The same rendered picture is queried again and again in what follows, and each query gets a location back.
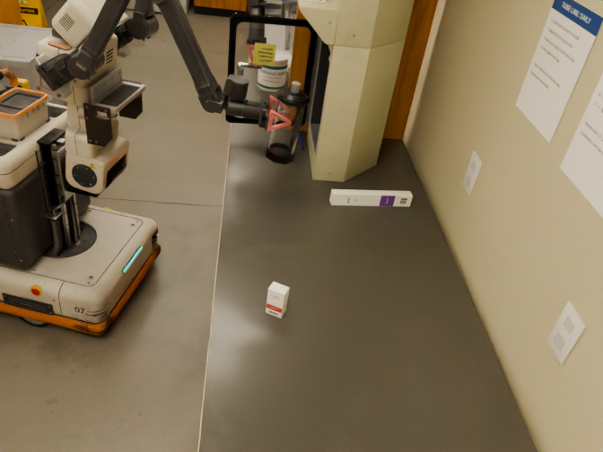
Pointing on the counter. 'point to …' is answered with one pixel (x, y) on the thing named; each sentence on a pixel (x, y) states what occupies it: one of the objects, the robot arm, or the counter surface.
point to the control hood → (321, 18)
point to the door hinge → (313, 80)
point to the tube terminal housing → (359, 86)
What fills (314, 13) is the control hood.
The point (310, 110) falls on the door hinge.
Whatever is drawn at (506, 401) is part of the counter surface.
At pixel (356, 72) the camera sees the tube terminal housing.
